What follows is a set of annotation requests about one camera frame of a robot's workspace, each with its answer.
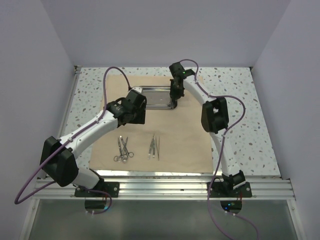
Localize steel instrument tray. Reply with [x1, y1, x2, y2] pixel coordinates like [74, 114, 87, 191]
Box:
[136, 85, 173, 110]

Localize steel tweezers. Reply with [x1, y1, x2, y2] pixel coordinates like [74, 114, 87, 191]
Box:
[155, 136, 160, 161]
[152, 135, 156, 158]
[147, 138, 153, 160]

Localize steel surgical scissors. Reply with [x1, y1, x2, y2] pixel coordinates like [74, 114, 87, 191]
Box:
[113, 136, 129, 163]

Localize steel forceps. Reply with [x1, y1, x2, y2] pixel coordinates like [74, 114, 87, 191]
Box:
[119, 136, 135, 162]

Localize beige cloth wrap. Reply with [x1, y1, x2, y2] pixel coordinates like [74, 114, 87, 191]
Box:
[89, 91, 214, 173]

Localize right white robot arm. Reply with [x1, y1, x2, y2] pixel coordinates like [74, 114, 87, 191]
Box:
[170, 69, 246, 197]

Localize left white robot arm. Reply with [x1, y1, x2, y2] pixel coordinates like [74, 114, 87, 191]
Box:
[40, 95, 147, 197]

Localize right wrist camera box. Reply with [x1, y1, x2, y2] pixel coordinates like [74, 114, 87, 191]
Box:
[169, 62, 186, 78]

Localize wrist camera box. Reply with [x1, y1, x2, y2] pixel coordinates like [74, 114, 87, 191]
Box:
[169, 62, 186, 78]
[125, 86, 147, 109]

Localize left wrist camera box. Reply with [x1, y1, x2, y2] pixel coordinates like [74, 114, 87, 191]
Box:
[125, 86, 147, 109]

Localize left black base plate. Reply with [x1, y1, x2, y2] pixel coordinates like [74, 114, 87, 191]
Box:
[74, 181, 120, 198]

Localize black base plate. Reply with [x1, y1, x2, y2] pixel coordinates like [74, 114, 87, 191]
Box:
[206, 180, 253, 198]
[74, 181, 120, 198]

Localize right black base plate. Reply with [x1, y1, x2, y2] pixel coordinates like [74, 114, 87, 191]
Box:
[206, 180, 253, 198]

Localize aluminium front rail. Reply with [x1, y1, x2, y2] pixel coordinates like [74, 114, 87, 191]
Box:
[31, 176, 296, 201]

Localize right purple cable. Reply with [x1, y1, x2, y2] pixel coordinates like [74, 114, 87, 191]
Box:
[180, 59, 261, 240]

